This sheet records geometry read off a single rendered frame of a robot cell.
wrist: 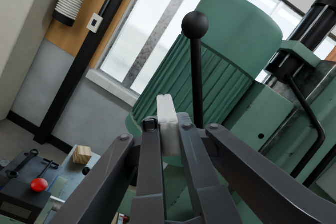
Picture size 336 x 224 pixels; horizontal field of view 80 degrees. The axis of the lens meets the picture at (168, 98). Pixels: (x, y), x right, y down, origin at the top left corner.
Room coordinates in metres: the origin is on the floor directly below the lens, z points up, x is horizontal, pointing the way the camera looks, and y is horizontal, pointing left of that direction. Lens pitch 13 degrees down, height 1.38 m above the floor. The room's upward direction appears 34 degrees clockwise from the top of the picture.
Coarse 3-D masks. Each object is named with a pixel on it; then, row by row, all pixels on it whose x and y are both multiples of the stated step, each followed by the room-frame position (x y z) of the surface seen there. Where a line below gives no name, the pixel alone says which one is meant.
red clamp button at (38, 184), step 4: (32, 180) 0.32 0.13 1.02; (36, 180) 0.33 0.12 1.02; (40, 180) 0.33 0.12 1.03; (44, 180) 0.34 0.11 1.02; (32, 184) 0.32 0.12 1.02; (36, 184) 0.32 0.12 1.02; (40, 184) 0.32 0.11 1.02; (44, 184) 0.33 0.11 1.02; (32, 188) 0.31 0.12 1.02; (36, 188) 0.31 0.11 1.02; (40, 188) 0.32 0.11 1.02; (44, 188) 0.32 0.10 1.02
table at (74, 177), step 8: (72, 152) 0.61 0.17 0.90; (64, 160) 0.56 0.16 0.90; (72, 160) 0.57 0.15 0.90; (96, 160) 0.64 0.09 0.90; (64, 168) 0.53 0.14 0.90; (72, 168) 0.55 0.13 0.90; (80, 168) 0.56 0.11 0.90; (64, 176) 0.50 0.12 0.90; (72, 176) 0.52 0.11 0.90; (80, 176) 0.54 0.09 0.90; (72, 184) 0.49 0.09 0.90; (64, 192) 0.46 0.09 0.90; (64, 200) 0.44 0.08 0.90; (48, 216) 0.38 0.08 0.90
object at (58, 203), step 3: (51, 198) 0.37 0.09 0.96; (54, 198) 0.37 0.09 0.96; (57, 198) 0.38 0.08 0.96; (51, 201) 0.36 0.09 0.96; (54, 201) 0.37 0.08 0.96; (57, 201) 0.37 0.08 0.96; (60, 201) 0.37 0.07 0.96; (63, 201) 0.38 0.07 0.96; (54, 204) 0.36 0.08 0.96; (57, 204) 0.37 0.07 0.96; (60, 204) 0.37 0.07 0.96; (54, 207) 0.36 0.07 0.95; (57, 207) 0.36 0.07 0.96; (54, 210) 0.36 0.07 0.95; (57, 210) 0.36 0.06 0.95
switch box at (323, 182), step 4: (332, 164) 0.38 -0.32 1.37; (328, 168) 0.38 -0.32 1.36; (332, 168) 0.38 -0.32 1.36; (324, 172) 0.38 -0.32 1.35; (328, 172) 0.38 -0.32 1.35; (332, 172) 0.37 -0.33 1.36; (320, 176) 0.38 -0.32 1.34; (324, 176) 0.38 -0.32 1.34; (328, 176) 0.37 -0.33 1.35; (332, 176) 0.37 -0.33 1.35; (316, 180) 0.38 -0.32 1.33; (320, 180) 0.38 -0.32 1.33; (324, 180) 0.37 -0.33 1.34; (328, 180) 0.37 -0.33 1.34; (332, 180) 0.36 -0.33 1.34; (320, 184) 0.37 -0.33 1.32; (324, 184) 0.37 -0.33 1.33; (328, 184) 0.36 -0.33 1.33; (332, 184) 0.36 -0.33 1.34; (324, 188) 0.36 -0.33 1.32; (328, 188) 0.36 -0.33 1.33; (332, 188) 0.35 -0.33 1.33; (328, 192) 0.35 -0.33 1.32; (332, 192) 0.35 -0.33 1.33; (332, 196) 0.35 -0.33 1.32
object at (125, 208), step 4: (128, 188) 0.40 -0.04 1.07; (132, 188) 0.40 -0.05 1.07; (128, 192) 0.39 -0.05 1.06; (132, 192) 0.40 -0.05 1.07; (124, 196) 0.39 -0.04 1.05; (128, 196) 0.40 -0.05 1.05; (132, 196) 0.40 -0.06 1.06; (124, 200) 0.40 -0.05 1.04; (128, 200) 0.40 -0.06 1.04; (120, 204) 0.40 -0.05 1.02; (124, 204) 0.40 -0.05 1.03; (128, 204) 0.40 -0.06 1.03; (120, 208) 0.40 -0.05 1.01; (124, 208) 0.40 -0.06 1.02; (128, 208) 0.40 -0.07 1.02; (120, 212) 0.40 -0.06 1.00; (124, 212) 0.40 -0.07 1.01; (128, 212) 0.40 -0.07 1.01; (128, 216) 0.40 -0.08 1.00
